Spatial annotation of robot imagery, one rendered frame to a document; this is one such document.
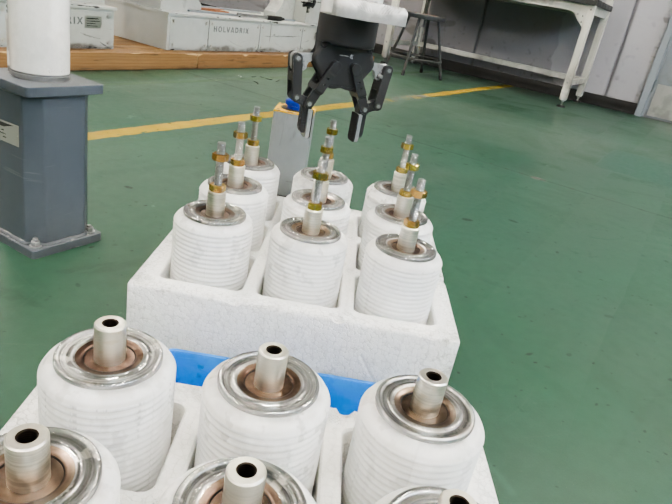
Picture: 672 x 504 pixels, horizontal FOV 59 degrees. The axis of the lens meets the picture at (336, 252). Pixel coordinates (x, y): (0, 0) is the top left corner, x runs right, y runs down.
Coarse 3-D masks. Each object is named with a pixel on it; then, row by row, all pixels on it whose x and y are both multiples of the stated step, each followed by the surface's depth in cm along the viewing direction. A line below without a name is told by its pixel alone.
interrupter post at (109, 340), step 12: (96, 324) 42; (108, 324) 43; (120, 324) 43; (96, 336) 42; (108, 336) 42; (120, 336) 42; (96, 348) 42; (108, 348) 42; (120, 348) 43; (96, 360) 43; (108, 360) 43; (120, 360) 43
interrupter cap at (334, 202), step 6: (294, 192) 84; (300, 192) 85; (306, 192) 85; (330, 192) 86; (294, 198) 82; (300, 198) 82; (306, 198) 84; (330, 198) 85; (336, 198) 85; (300, 204) 81; (306, 204) 80; (324, 204) 82; (330, 204) 82; (336, 204) 82; (342, 204) 83; (324, 210) 80; (330, 210) 81
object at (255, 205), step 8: (200, 192) 82; (264, 192) 83; (232, 200) 79; (240, 200) 80; (248, 200) 80; (256, 200) 81; (264, 200) 82; (248, 208) 80; (256, 208) 81; (264, 208) 83; (256, 216) 82; (264, 216) 84; (256, 224) 83; (256, 232) 83; (256, 240) 84; (256, 248) 85
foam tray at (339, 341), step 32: (352, 224) 97; (160, 256) 75; (256, 256) 80; (352, 256) 86; (128, 288) 68; (160, 288) 68; (192, 288) 69; (256, 288) 72; (352, 288) 76; (128, 320) 70; (160, 320) 70; (192, 320) 70; (224, 320) 69; (256, 320) 69; (288, 320) 69; (320, 320) 69; (352, 320) 69; (384, 320) 70; (448, 320) 73; (224, 352) 71; (320, 352) 70; (352, 352) 70; (384, 352) 70; (416, 352) 70; (448, 352) 70
